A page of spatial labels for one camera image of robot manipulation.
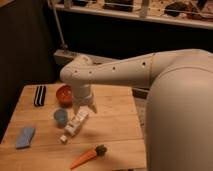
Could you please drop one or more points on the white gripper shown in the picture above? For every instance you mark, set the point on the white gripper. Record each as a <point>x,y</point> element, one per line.
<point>83,96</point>

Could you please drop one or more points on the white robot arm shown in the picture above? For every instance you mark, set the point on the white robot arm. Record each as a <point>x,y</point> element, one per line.
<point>179,106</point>

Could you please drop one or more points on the blue ceramic cup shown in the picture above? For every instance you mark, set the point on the blue ceramic cup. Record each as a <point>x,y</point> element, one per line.
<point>61,117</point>

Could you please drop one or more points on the orange bowl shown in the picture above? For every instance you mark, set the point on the orange bowl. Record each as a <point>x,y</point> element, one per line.
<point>64,95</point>

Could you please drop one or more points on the small white cube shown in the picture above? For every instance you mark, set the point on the small white cube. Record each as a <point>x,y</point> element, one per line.
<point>63,139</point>

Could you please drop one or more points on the toy carrot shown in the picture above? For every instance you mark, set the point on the toy carrot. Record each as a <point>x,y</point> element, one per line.
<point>100,150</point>

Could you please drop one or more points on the black and white striped block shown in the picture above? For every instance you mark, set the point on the black and white striped block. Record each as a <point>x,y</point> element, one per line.
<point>40,95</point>

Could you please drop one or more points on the metal pole stand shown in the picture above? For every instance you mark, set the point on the metal pole stand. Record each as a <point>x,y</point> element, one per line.
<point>63,45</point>

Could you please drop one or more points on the white wall shelf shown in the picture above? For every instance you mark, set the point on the white wall shelf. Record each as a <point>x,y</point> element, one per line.
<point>188,13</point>

